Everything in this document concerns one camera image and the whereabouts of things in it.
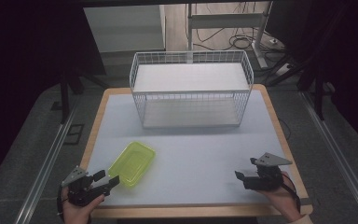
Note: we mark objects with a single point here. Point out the white power strip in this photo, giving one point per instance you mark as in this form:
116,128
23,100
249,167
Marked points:
284,69

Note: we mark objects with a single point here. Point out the black floor plate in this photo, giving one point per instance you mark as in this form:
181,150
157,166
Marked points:
74,134

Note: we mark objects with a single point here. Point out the aluminium floor rail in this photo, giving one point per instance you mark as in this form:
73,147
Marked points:
338,152
48,165

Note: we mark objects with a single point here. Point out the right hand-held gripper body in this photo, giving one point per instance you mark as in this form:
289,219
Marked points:
268,177

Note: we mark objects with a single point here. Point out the white metal stand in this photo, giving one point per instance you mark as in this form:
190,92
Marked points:
227,23

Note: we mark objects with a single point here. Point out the person's right hand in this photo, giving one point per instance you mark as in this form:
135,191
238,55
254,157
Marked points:
281,200

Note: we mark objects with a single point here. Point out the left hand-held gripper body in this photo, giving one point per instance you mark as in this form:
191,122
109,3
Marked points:
80,189

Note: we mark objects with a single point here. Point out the person's left hand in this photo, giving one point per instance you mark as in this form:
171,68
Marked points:
77,213

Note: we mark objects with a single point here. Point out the yellow-green plastic tray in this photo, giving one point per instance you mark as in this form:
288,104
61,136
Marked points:
132,163

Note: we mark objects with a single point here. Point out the black stand leg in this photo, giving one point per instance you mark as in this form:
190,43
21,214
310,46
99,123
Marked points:
66,93
318,87

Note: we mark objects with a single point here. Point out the white cabinet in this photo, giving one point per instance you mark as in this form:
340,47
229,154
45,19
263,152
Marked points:
124,28

